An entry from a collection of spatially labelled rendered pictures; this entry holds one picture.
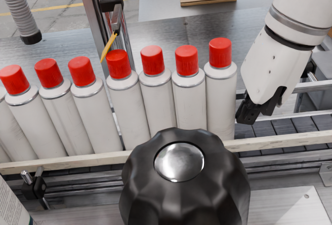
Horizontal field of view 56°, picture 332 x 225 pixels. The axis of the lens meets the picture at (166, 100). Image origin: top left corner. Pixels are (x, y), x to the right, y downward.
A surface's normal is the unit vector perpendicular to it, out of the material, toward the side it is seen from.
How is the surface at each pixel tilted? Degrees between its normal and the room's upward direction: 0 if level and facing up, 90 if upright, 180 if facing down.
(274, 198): 0
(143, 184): 10
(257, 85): 69
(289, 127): 0
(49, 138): 90
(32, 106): 90
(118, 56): 2
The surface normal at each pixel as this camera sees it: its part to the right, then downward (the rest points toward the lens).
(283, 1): -0.91, 0.06
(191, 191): -0.06, -0.62
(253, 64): -0.97, -0.18
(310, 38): 0.11, 0.65
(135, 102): 0.67, 0.42
